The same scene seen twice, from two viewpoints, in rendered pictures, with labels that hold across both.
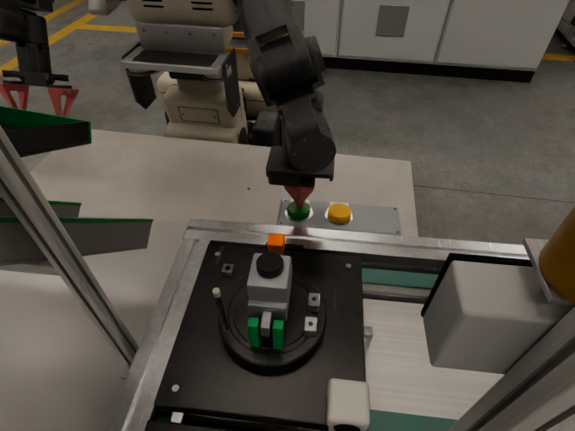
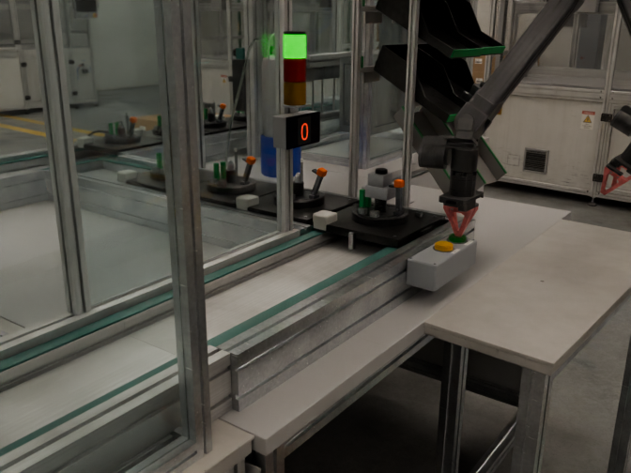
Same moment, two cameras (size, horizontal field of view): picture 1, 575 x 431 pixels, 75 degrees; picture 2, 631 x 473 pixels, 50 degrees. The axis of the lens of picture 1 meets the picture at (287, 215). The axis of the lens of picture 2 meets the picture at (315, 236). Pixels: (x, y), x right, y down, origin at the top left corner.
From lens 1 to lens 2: 1.72 m
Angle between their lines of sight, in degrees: 96
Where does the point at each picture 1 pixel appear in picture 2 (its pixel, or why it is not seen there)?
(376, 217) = (431, 257)
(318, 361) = (348, 221)
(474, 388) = (301, 266)
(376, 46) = not seen: outside the picture
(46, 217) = (408, 123)
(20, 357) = not seen: hidden behind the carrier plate
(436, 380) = (315, 261)
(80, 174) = (592, 237)
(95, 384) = not seen: hidden behind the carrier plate
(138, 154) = (618, 254)
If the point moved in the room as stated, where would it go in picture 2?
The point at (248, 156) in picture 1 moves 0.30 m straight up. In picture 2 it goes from (597, 290) to (617, 160)
